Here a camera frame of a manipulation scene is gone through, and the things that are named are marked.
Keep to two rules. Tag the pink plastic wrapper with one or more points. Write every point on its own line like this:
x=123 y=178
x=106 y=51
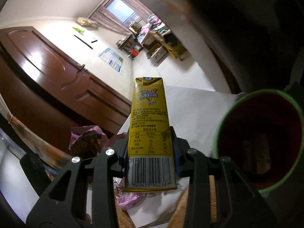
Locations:
x=128 y=198

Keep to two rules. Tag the white table cloth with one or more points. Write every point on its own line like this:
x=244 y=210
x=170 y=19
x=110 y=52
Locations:
x=190 y=111

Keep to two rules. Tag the green-rimmed red bin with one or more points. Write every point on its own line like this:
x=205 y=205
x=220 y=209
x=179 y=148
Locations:
x=261 y=123

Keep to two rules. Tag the black patterned object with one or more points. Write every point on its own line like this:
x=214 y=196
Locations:
x=33 y=165

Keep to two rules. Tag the pile of clothes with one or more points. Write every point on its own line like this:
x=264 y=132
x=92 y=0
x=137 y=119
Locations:
x=149 y=25

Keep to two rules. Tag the person's dark clothing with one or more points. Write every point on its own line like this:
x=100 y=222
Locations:
x=237 y=28

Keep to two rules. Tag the patterned curtain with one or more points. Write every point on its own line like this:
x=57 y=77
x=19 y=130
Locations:
x=99 y=16

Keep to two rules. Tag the brown wooden door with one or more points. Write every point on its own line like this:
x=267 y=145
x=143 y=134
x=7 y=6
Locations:
x=47 y=64

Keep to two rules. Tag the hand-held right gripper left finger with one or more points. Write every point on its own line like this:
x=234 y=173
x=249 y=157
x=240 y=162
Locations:
x=118 y=159

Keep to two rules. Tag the small red container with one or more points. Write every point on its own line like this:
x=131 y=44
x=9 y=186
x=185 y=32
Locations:
x=134 y=52

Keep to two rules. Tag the beige wall box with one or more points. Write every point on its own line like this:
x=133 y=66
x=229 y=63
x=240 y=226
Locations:
x=85 y=21

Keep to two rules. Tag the colourful wall poster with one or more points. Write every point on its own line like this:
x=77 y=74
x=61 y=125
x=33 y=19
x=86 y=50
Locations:
x=111 y=58

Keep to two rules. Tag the yellow drink carton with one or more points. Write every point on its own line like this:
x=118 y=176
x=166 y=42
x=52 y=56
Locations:
x=149 y=123

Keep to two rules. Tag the pink and brown wrapper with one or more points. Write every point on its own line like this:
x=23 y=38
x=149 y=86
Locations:
x=85 y=142

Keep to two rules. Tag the green wall sticker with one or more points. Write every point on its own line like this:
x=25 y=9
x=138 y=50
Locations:
x=78 y=30

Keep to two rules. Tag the window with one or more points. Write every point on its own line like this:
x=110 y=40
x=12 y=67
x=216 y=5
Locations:
x=120 y=9

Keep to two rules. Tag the yellow cardboard box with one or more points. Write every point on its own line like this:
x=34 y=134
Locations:
x=177 y=49

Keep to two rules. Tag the white-sided cardboard box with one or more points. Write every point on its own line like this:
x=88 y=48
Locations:
x=158 y=53

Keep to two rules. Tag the black wall rod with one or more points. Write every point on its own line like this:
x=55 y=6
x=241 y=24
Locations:
x=83 y=41

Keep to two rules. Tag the dark shelf unit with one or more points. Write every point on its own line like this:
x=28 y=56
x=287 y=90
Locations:
x=124 y=44

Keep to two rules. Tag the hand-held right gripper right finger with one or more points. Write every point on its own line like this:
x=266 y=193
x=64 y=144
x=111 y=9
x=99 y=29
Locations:
x=183 y=157

